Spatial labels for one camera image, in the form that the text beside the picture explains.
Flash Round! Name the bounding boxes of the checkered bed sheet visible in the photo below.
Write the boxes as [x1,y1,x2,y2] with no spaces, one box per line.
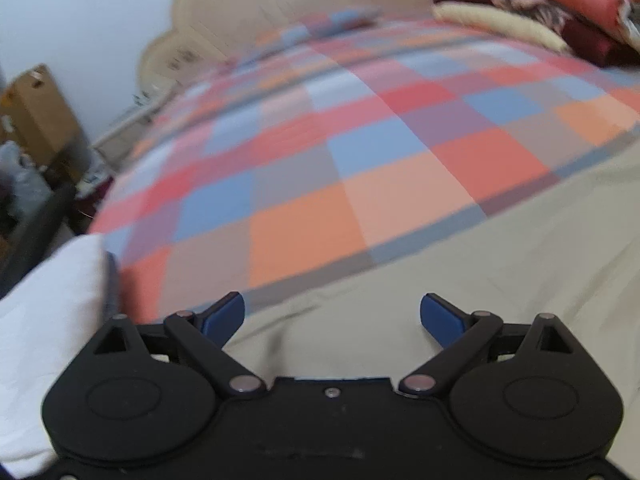
[87,7,640,326]

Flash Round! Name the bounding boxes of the dark furniture frame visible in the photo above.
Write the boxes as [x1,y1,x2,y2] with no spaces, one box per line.
[0,180,76,301]

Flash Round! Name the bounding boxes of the maroon folded blanket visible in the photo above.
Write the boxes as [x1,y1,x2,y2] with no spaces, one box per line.
[490,0,631,68]

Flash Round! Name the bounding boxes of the cream folded cloth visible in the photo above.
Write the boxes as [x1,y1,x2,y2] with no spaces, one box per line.
[432,2,571,53]

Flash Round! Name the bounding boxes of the cream scalloped headboard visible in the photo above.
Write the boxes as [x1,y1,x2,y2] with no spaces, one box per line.
[137,0,436,96]

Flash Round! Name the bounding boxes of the cardboard box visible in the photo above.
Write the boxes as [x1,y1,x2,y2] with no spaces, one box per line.
[0,64,83,166]

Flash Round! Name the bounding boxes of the white cloth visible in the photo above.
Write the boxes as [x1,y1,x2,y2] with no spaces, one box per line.
[0,234,118,478]

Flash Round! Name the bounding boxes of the beige pants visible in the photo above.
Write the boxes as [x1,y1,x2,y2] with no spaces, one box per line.
[220,142,640,480]

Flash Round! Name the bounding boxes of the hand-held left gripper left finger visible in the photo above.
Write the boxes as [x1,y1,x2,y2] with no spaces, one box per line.
[92,291,267,401]

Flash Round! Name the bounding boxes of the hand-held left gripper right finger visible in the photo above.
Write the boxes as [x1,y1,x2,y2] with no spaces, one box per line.
[398,293,576,401]

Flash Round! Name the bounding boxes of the cream nightstand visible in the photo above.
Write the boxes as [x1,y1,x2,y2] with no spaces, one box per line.
[92,95,171,161]

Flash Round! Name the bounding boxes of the checkered pillow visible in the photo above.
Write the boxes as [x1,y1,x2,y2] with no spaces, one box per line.
[255,7,381,43]

